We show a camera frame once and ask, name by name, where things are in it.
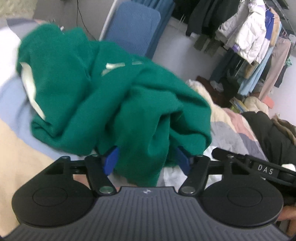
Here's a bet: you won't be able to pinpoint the green hooded sweatshirt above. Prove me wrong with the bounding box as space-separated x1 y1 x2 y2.
16 24 212 186

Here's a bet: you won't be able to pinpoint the black garment on bed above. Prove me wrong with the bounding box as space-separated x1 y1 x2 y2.
242 111 295 166

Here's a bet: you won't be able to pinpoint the pastel patchwork quilt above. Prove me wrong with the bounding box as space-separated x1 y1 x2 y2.
1 18 266 237

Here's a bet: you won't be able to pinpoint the light blue hanging garment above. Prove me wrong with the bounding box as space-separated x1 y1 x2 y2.
238 47 274 96

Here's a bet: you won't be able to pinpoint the beige hanging trousers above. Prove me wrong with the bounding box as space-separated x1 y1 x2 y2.
258 37 291 101

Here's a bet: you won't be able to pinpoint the blue padded chair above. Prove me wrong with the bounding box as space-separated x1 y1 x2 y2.
99 1 161 56

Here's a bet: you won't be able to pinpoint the white puffer jacket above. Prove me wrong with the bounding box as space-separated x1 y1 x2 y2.
215 0 268 64

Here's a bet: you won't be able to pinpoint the black hanging jacket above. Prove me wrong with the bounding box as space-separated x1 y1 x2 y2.
173 0 240 37

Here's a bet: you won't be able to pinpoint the black wall cable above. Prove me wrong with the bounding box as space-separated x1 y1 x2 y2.
76 0 96 41

